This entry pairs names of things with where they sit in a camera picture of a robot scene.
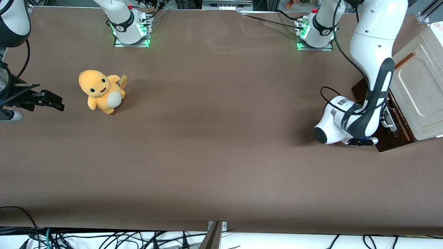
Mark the metal table bracket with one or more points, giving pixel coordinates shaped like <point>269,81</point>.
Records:
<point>224,226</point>

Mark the white toaster oven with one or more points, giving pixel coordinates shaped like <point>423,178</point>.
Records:
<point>422,86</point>

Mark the grey right arm wrist camera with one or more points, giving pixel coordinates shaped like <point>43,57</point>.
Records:
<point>10,116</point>

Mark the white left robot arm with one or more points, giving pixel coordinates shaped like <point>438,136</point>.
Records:
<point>370,41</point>

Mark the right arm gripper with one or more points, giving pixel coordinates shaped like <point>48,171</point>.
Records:
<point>17,95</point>

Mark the aluminium frame profile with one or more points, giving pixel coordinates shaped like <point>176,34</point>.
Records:
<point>429,12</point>

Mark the yellow plush toy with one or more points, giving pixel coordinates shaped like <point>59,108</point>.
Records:
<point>100,91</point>

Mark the yellow plush toy tag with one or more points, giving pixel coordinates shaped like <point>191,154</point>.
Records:
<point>123,80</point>

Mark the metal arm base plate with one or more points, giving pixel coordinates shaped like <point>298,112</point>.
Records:
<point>313,48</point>
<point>119,44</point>

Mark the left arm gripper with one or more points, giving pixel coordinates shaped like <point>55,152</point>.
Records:
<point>386,113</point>

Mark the black left arm wrist camera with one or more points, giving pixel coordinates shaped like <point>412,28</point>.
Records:
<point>361,141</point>

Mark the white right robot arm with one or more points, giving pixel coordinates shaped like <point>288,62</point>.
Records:
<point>121,17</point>

